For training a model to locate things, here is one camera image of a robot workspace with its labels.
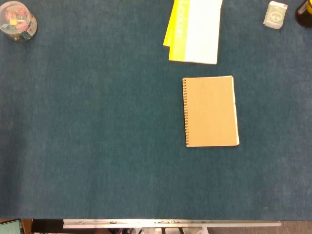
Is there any kraft spiral notebook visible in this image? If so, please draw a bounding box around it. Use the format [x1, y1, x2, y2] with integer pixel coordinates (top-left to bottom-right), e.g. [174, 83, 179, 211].
[182, 75, 240, 148]

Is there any blue felt table mat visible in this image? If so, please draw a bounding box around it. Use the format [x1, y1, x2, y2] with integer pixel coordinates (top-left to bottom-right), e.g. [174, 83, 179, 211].
[0, 0, 312, 220]

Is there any white and yellow booklet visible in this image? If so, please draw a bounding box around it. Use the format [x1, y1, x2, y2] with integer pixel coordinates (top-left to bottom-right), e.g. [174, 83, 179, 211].
[168, 0, 224, 65]

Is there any pale green tissue pack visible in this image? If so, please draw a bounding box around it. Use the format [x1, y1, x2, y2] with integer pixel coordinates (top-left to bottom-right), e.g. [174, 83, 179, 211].
[263, 0, 289, 30]

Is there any clear plastic jar of clips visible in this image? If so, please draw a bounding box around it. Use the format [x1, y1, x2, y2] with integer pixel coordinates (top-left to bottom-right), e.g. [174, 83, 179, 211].
[0, 0, 39, 43]

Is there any black mesh pen holder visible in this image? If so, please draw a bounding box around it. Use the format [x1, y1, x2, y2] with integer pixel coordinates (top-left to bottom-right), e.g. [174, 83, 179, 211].
[294, 0, 312, 28]

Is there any green box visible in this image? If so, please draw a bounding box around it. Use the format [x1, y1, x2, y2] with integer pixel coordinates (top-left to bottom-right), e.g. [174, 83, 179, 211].
[0, 219, 23, 234]

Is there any aluminium table edge rail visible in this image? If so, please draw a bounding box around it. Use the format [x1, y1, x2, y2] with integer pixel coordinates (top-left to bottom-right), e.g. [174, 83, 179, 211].
[62, 218, 282, 230]

